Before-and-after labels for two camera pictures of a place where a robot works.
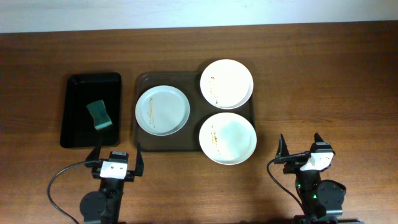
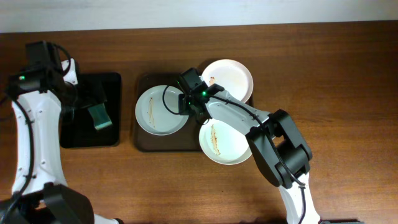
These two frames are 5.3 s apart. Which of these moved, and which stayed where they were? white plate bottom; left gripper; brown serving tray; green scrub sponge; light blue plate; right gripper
Moved: right gripper; left gripper
Stayed: brown serving tray; white plate bottom; green scrub sponge; light blue plate
